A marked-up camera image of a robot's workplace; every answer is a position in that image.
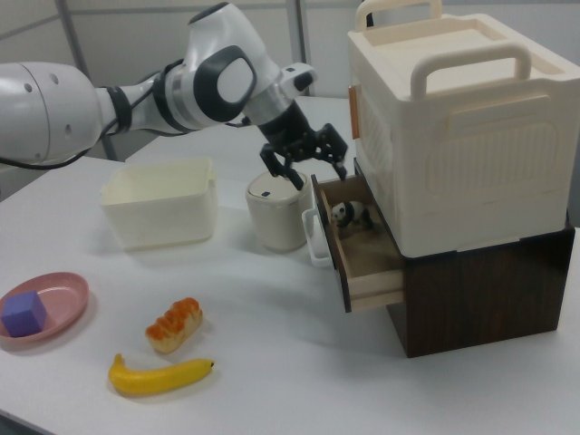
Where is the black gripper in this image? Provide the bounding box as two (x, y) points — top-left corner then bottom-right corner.
(256, 100), (351, 192)

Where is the panda toy figure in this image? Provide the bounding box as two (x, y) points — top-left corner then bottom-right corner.
(329, 199), (377, 231)

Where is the toy bread loaf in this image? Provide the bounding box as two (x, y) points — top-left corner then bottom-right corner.
(144, 296), (204, 355)

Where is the dark wood drawer cabinet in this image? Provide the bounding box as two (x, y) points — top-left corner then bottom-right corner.
(352, 157), (576, 360)

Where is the yellow toy banana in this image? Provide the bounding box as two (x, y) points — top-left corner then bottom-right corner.
(107, 353), (217, 399)

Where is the orange latch on storage box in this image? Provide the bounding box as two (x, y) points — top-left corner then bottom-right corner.
(348, 83), (362, 140)

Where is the small cream trash can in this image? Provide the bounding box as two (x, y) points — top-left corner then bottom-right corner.
(245, 169), (314, 254)

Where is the white rectangular plastic bin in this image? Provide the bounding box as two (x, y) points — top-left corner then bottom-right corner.
(99, 156), (219, 252)

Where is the cream plastic storage box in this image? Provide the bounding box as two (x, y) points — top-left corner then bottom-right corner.
(346, 0), (580, 260)

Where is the pink oval plate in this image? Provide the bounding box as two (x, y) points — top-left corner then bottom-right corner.
(0, 271), (91, 343)

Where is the purple cube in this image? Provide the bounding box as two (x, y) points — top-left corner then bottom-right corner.
(0, 290), (49, 338)

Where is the wooden drawer with white handle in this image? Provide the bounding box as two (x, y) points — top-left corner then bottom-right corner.
(300, 172), (405, 314)

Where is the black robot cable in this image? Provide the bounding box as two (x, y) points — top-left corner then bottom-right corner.
(0, 151), (92, 172)

